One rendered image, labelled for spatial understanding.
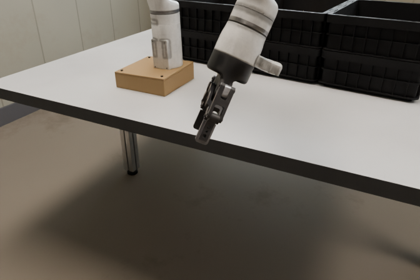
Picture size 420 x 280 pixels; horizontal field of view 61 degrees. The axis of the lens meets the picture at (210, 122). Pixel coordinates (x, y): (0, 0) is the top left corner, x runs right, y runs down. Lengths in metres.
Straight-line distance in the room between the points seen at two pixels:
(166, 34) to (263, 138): 0.47
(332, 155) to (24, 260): 1.27
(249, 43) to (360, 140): 0.45
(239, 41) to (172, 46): 0.59
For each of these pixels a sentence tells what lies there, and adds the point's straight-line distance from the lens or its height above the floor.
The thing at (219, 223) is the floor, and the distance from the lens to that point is 1.66.
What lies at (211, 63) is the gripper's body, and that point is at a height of 0.94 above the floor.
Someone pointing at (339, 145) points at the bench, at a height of 0.70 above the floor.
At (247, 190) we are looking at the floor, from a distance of 1.85.
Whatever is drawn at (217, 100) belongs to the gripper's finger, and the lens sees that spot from 0.54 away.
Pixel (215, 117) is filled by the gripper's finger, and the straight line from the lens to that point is 0.55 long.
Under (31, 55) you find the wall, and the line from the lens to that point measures 2.92.
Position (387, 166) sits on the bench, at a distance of 0.84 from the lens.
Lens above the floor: 1.12
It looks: 26 degrees down
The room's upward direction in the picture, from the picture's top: straight up
